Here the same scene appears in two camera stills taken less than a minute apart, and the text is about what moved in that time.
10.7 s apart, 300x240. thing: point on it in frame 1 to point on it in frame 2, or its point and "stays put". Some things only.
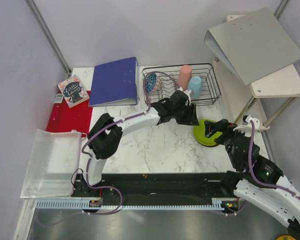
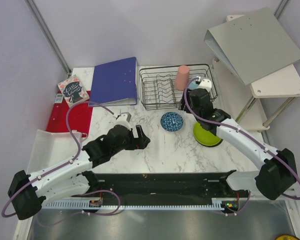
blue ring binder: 114,84 stays put
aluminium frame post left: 49,37 stays put
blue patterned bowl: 151,80 to 171,121
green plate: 199,133 stays put
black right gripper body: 227,144 to 194,110
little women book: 73,91 stays put
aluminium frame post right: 280,9 stays put
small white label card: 59,98 stays put
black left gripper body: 177,112 to 127,144
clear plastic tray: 53,162 stays put
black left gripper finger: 188,116 to 141,145
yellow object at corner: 285,237 stays put
